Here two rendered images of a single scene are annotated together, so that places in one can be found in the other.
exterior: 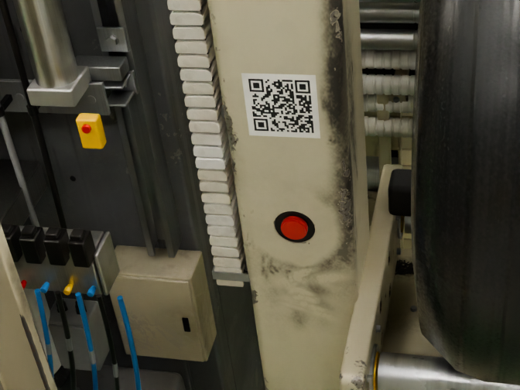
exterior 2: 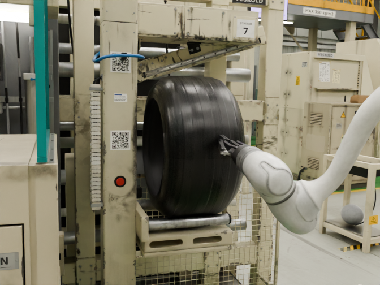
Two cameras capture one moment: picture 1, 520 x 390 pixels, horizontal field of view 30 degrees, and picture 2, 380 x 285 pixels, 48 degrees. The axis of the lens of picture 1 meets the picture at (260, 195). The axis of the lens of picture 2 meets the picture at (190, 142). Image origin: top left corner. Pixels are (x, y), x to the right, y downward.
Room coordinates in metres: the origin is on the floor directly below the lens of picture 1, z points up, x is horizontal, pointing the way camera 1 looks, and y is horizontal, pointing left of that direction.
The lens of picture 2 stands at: (-0.65, 0.67, 1.43)
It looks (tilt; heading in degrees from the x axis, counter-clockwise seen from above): 7 degrees down; 325
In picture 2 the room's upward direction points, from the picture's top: 1 degrees clockwise
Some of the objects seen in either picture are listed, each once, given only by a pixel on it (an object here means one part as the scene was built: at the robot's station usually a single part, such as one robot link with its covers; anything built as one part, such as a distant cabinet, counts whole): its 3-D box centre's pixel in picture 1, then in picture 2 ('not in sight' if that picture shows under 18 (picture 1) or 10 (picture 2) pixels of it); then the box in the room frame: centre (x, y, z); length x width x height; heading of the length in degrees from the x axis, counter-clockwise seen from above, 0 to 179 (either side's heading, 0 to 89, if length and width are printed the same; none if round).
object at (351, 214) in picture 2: not in sight; (357, 199); (1.73, -2.93, 0.40); 0.60 x 0.35 x 0.80; 171
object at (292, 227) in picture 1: (295, 225); (120, 181); (0.83, -0.03, 1.06); 0.03 x 0.02 x 0.03; 73
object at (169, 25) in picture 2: not in sight; (189, 26); (1.08, -0.51, 1.71); 0.61 x 0.25 x 0.15; 73
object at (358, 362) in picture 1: (378, 285); (135, 214); (0.89, -0.13, 0.90); 0.40 x 0.03 x 0.10; 163
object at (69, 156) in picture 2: not in sight; (71, 224); (1.74, -0.16, 0.61); 0.33 x 0.06 x 0.86; 163
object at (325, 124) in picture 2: not in sight; (338, 144); (3.32, -4.77, 0.62); 0.91 x 0.58 x 1.25; 81
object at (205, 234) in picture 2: not in sight; (186, 237); (0.70, -0.26, 0.83); 0.36 x 0.09 x 0.06; 73
